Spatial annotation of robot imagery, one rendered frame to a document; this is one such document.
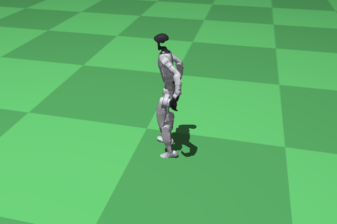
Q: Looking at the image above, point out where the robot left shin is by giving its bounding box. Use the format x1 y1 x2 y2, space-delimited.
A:
160 126 172 154

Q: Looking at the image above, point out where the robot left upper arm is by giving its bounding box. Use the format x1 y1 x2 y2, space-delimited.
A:
161 56 182 79

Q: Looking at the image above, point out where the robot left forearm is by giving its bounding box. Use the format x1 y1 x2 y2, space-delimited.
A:
173 74 182 100

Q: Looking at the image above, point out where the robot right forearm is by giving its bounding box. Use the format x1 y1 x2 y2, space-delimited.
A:
177 64 183 76

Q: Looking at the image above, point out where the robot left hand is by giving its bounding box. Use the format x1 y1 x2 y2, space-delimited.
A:
170 96 179 111

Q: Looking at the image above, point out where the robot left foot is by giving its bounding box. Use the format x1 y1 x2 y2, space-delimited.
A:
160 150 178 158

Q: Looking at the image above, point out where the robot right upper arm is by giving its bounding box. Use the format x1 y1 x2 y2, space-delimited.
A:
172 54 183 68

